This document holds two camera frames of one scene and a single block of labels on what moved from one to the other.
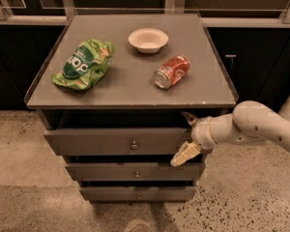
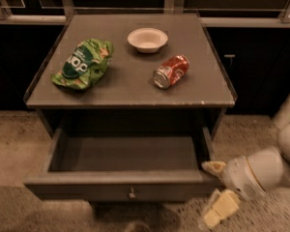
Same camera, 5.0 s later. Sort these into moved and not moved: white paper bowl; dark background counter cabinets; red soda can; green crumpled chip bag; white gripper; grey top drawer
Moved: grey top drawer; white gripper
Not moved: green crumpled chip bag; white paper bowl; dark background counter cabinets; red soda can
